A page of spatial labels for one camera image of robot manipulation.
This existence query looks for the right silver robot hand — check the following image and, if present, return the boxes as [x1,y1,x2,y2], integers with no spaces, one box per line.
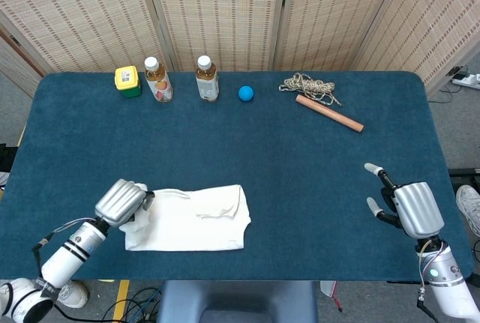
[363,163,446,240]

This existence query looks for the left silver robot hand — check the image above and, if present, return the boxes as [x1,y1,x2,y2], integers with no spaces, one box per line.
[94,178,155,227]

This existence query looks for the white cloth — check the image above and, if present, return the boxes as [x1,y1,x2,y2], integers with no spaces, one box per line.
[118,183,252,253]

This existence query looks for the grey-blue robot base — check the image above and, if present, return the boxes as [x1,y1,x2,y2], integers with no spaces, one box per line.
[156,280,320,323]

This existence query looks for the white sneaker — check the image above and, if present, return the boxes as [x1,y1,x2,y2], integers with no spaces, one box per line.
[455,184,480,238]
[55,279,90,309]

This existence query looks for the black metal bar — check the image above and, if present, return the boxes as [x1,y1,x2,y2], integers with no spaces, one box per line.
[448,167,480,189]

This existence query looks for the dark blue table cloth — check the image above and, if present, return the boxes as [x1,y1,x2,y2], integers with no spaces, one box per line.
[0,70,474,283]

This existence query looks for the black stand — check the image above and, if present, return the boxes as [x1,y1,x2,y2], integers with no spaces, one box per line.
[0,144,18,174]

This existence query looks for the green jar with yellow lid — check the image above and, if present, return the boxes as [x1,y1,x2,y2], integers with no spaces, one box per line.
[114,65,143,98]

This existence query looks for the tea bottle with fruit label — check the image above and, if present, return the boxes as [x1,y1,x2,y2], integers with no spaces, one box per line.
[144,56,174,103]

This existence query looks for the brown wooden stick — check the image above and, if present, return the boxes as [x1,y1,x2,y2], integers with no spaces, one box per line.
[295,94,365,133]

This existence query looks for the white power strip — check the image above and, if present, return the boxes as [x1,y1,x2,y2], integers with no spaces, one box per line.
[451,73,480,90]

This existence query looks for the tea bottle with text label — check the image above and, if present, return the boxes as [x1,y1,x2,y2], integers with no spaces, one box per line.
[195,55,221,102]

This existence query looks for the woven bamboo folding screen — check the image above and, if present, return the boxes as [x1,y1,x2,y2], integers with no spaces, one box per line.
[0,0,480,94]

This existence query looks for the black floor cables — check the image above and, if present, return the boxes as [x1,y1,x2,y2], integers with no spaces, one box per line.
[89,287,162,323]

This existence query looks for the beige speckled rope bundle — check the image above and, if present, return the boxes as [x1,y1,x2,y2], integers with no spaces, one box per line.
[278,72,343,107]

